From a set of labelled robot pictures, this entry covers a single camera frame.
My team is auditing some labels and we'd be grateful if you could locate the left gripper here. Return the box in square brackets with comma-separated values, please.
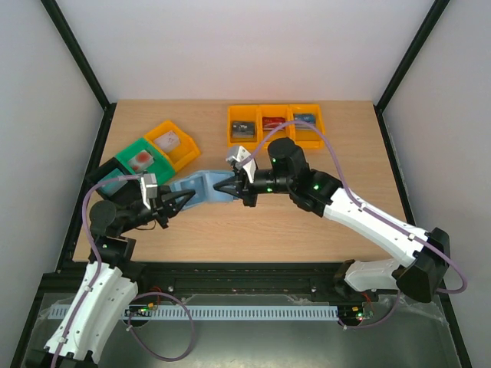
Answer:
[120, 186, 196, 234]

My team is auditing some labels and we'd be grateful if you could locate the blue leather card holder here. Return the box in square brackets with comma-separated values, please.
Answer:
[169, 170, 234, 211]

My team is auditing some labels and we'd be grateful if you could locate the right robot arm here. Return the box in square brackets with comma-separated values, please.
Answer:
[213, 138, 450, 303]

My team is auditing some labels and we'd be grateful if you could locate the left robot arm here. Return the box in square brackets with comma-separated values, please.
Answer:
[25, 184, 196, 367]

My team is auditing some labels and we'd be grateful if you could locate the red dotted card stack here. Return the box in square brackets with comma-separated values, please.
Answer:
[127, 149, 154, 173]

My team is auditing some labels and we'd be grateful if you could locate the black card stack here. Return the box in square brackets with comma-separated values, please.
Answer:
[231, 120, 255, 139]

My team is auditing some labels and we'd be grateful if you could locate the white card stack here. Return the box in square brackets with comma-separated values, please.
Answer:
[153, 130, 181, 153]

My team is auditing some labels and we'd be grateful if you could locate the teal card stack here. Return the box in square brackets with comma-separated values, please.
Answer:
[96, 169, 128, 199]

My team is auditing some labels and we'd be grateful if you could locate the yellow bin with red cards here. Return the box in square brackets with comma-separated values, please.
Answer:
[259, 104, 295, 146]

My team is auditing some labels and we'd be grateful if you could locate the yellow bin with black cards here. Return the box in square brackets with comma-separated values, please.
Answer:
[226, 104, 262, 150]

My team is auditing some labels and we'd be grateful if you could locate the yellow bin with blue cards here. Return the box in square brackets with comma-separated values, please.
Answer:
[290, 103, 325, 149]

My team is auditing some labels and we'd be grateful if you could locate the blue card stack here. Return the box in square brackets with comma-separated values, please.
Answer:
[293, 113, 317, 130]

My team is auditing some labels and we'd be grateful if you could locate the green storage bin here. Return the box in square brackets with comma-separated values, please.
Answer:
[115, 138, 176, 185]

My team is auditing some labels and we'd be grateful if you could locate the yellow bin left group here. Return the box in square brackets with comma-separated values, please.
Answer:
[143, 120, 201, 172]

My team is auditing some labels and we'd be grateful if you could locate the black storage bin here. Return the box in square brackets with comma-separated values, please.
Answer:
[84, 156, 143, 204]

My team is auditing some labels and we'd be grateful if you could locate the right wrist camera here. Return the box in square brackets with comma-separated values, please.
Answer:
[226, 146, 257, 183]

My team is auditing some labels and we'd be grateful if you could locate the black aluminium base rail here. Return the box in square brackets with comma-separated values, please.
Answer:
[38, 261, 450, 304]

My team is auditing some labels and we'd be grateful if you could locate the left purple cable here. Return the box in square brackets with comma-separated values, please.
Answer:
[49, 174, 196, 368]

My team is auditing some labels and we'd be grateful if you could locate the purple cable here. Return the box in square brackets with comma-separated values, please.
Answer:
[49, 174, 196, 368]
[237, 120, 469, 331]

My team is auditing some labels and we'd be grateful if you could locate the grey slotted cable duct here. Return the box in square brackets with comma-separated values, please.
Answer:
[49, 304, 339, 322]

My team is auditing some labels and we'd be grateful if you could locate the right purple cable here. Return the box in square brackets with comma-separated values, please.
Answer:
[237, 120, 469, 331]

